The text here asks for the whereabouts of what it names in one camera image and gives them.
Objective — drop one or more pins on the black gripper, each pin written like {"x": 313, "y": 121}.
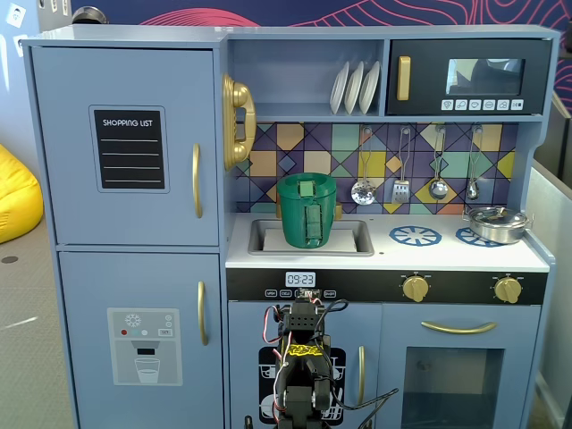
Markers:
{"x": 306, "y": 305}

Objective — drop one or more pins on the blue cabinet door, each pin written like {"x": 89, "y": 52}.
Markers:
{"x": 250, "y": 326}

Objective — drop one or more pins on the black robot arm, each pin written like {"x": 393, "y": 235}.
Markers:
{"x": 299, "y": 393}

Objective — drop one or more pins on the blue oven door with window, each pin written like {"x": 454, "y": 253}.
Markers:
{"x": 393, "y": 339}

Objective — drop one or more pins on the blue fridge door with dispenser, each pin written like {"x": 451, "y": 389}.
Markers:
{"x": 89, "y": 286}

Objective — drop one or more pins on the black microwave door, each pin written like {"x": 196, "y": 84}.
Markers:
{"x": 424, "y": 107}

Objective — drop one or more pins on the blue fridge door with chalkboard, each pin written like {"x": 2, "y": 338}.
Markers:
{"x": 67, "y": 179}

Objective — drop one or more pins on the yellow tape band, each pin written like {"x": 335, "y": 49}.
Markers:
{"x": 305, "y": 350}

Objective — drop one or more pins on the digital clock display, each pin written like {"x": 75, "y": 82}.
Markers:
{"x": 300, "y": 280}

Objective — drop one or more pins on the blue toy kitchen body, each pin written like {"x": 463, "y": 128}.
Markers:
{"x": 304, "y": 259}

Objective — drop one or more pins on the black white dishwasher sticker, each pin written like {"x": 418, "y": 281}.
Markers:
{"x": 267, "y": 384}

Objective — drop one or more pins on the grey toy sink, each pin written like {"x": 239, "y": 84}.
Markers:
{"x": 259, "y": 239}

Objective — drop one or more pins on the green plastic container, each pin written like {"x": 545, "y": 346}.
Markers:
{"x": 295, "y": 214}

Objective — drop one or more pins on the gold toy faucet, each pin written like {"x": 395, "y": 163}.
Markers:
{"x": 338, "y": 210}

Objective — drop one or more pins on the gold stove knob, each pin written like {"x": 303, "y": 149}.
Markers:
{"x": 416, "y": 288}
{"x": 507, "y": 289}

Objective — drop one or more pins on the metal skimmer spoon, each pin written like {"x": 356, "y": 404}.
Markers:
{"x": 363, "y": 193}

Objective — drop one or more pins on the metal slotted spatula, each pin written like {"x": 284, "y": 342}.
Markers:
{"x": 401, "y": 191}

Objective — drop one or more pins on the grey ice dispenser sticker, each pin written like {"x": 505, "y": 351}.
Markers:
{"x": 145, "y": 346}

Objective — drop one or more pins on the metal ladle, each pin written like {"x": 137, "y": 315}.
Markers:
{"x": 438, "y": 188}

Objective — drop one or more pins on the gold toy telephone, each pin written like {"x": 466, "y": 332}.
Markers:
{"x": 237, "y": 120}

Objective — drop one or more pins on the steel pot with lid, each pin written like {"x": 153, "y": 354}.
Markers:
{"x": 496, "y": 228}

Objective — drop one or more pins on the white toy plate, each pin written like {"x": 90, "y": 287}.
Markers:
{"x": 339, "y": 87}
{"x": 370, "y": 88}
{"x": 354, "y": 89}

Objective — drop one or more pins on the black shopping list chalkboard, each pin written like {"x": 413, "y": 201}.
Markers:
{"x": 129, "y": 149}

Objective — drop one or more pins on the yellow beanbag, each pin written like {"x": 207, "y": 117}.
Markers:
{"x": 15, "y": 196}

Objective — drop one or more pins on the dark round object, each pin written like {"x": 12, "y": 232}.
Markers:
{"x": 89, "y": 14}

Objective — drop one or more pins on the white wall socket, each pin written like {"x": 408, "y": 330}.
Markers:
{"x": 19, "y": 44}
{"x": 16, "y": 14}

